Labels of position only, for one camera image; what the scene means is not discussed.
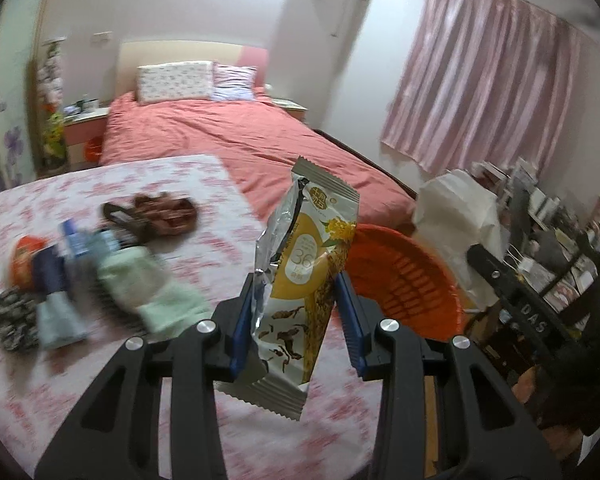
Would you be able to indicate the orange plastic trash basket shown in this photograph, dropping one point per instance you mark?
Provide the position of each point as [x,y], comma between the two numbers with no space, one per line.
[408,283]

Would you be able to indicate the white plastic bag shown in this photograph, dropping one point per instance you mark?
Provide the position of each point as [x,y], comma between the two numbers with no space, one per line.
[454,212]

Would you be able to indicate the pink striped pillow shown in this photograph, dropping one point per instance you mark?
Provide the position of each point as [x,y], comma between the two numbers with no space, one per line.
[233,83]

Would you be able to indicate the light blue cream tube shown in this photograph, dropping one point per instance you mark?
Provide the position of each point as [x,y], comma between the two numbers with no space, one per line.
[58,322]

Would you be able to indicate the black white patterned item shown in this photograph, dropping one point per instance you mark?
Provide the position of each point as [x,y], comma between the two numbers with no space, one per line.
[18,321]

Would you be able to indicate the white floral pillow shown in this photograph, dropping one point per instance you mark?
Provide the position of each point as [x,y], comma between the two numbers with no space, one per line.
[188,80]

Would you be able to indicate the blue small carton box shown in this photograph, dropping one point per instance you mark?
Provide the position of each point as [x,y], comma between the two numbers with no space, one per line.
[94,245]

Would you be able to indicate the cluttered shelf rack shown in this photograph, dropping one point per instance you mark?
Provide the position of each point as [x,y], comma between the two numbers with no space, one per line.
[554,260]

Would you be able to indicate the dark blue packet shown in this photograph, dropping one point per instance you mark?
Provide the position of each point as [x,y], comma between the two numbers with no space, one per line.
[49,271]

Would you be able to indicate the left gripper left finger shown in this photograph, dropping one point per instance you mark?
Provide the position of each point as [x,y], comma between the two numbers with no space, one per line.
[233,321]

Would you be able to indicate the cream pink headboard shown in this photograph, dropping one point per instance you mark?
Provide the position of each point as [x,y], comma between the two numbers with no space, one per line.
[153,52]

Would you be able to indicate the pink striped curtain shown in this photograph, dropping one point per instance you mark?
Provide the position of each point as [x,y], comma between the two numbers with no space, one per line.
[485,81]

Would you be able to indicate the far bedside table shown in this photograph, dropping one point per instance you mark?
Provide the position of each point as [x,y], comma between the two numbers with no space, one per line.
[292,108]

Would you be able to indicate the floral sliding wardrobe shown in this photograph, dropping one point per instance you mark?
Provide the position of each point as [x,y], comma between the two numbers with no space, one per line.
[16,45]

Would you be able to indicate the yellow silver snack wrapper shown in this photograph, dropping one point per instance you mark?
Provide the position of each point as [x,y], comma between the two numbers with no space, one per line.
[303,248]

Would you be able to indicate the orange round lid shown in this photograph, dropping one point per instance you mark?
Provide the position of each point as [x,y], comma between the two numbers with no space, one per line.
[20,266]

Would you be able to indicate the stuffed toy stack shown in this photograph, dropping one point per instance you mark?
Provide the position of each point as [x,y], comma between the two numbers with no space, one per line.
[50,86]

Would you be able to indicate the grey green cloth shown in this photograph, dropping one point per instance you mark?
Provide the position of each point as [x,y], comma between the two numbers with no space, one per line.
[141,285]

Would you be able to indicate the pink bedside table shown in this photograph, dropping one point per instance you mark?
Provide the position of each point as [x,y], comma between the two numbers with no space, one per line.
[84,134]

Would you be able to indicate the bed with coral duvet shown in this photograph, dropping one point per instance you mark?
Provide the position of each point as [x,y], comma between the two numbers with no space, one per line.
[258,143]

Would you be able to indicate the brown plaid scrunchie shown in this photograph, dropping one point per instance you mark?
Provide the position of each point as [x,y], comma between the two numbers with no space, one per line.
[168,215]

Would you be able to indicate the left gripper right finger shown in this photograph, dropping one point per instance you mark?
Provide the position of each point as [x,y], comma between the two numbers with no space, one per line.
[359,317]

